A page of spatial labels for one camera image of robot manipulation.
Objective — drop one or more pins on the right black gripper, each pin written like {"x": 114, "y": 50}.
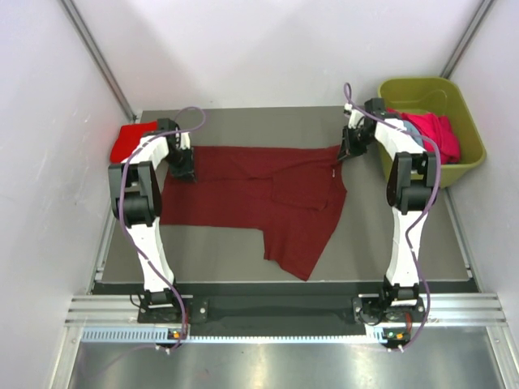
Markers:
{"x": 348, "y": 148}

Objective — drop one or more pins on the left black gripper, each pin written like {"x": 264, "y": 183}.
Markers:
{"x": 187, "y": 172}

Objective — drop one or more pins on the dark red t-shirt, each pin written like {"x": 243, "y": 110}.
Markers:
{"x": 294, "y": 196}

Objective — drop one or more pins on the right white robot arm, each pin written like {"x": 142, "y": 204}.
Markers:
{"x": 412, "y": 188}

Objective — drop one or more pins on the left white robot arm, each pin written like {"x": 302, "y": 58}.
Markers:
{"x": 135, "y": 197}

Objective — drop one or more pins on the folded bright red t-shirt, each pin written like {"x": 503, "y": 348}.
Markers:
{"x": 128, "y": 140}

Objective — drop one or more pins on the light blue garment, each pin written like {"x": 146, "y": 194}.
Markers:
{"x": 412, "y": 131}

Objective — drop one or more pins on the pink garment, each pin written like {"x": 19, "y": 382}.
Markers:
{"x": 438, "y": 129}

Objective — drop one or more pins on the olive green plastic bin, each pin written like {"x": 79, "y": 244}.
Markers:
{"x": 441, "y": 97}

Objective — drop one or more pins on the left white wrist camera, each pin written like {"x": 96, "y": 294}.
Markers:
{"x": 185, "y": 141}

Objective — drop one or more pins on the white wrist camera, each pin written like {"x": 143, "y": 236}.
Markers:
{"x": 185, "y": 141}
{"x": 354, "y": 115}

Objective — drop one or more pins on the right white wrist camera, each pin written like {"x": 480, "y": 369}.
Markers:
{"x": 354, "y": 115}

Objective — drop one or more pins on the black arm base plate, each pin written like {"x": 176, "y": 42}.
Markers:
{"x": 200, "y": 310}

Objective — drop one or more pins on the aluminium front rail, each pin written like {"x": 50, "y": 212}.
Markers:
{"x": 445, "y": 309}

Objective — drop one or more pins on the grey slotted cable duct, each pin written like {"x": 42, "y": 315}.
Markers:
{"x": 165, "y": 335}

